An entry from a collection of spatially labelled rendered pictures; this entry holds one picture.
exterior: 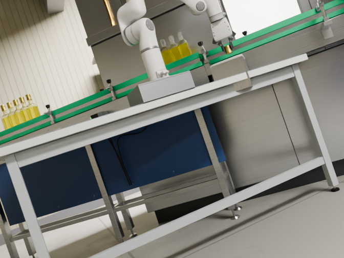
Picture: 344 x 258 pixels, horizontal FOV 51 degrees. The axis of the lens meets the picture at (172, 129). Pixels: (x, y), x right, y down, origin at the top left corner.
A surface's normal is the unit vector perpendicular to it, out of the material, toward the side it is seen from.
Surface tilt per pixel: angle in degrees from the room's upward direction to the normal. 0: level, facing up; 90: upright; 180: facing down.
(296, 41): 90
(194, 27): 90
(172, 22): 90
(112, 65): 90
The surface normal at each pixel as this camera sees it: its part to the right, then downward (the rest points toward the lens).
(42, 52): 0.30, -0.11
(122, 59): -0.27, 0.09
